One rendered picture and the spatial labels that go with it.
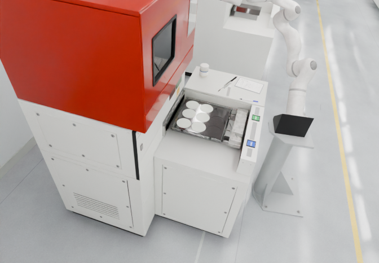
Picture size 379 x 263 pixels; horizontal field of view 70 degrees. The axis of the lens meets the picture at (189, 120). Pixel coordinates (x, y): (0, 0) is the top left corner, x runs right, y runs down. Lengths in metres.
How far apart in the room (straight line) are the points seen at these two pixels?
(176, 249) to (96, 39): 1.72
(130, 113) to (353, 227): 2.27
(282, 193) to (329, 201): 0.44
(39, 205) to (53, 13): 1.87
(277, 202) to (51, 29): 2.25
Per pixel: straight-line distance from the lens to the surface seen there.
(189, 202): 2.05
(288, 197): 2.78
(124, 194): 1.87
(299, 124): 2.05
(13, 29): 1.41
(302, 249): 2.59
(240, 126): 1.95
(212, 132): 1.83
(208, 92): 2.07
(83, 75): 1.29
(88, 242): 2.44
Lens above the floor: 2.17
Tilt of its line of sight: 42 degrees down
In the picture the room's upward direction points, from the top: 6 degrees clockwise
